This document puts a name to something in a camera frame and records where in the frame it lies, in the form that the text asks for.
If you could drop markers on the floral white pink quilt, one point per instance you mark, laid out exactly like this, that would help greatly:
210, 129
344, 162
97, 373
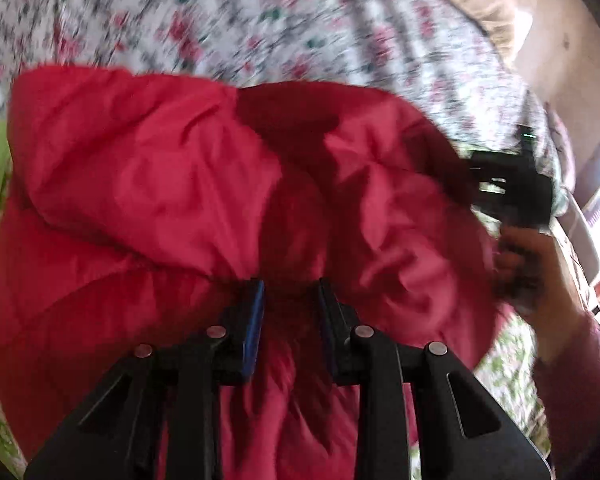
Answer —
426, 51

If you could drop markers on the right forearm pink sleeve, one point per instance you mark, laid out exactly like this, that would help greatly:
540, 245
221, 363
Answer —
569, 388

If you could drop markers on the red padded jacket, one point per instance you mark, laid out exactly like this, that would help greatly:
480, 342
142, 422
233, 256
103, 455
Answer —
139, 204

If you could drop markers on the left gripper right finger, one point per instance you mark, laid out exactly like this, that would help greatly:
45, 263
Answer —
420, 399

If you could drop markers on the person's right hand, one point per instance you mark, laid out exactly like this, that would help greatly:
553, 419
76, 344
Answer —
559, 308

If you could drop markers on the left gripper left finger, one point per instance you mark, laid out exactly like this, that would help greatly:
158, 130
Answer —
156, 413

